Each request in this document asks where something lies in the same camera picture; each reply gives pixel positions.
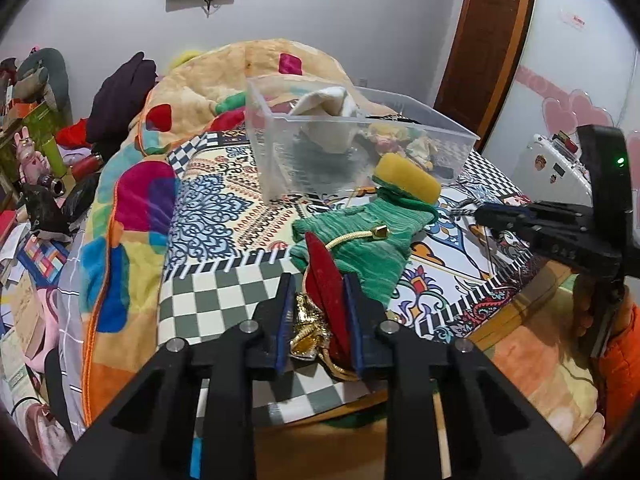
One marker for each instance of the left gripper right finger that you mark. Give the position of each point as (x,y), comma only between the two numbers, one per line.
(492,430)

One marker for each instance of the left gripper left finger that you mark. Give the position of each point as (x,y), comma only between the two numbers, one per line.
(147,431)

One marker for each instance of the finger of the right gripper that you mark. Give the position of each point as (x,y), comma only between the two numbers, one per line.
(533,215)
(507,239)

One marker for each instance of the yellow sponge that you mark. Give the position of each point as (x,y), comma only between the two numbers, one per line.
(401,174)

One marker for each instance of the floral fabric item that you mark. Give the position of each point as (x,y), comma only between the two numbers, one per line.
(403,141)

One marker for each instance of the red velvet pouch gold tie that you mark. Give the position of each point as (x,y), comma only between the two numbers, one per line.
(320,330)

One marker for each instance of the white cloth pouch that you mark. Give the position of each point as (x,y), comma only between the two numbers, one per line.
(328,112)

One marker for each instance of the clear plastic storage box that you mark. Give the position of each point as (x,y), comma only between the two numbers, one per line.
(288,163)

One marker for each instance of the hand in orange sleeve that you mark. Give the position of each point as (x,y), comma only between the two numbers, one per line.
(583,290)

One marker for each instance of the white suitcase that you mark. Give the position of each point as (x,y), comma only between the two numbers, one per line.
(548,171)

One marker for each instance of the green ribbed cloth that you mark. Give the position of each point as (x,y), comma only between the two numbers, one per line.
(373,240)

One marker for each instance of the white sliding wardrobe door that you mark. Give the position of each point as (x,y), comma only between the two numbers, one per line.
(571,45)

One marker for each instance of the yellow patchwork fleece blanket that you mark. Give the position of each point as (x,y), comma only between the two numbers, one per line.
(125,242)

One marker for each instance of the brown wooden door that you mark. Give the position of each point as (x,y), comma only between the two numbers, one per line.
(488,42)

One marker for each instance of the green tube bottle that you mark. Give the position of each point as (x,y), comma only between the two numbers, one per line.
(49,148)

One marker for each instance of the pink plush rabbit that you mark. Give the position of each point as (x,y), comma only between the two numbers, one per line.
(32,165)

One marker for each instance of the green gift box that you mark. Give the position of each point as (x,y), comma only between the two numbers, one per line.
(41,123)

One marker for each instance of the dark purple garment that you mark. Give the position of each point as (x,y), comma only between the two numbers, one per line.
(119,100)

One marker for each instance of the grey plush toy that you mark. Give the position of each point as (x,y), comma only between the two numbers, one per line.
(43,77)

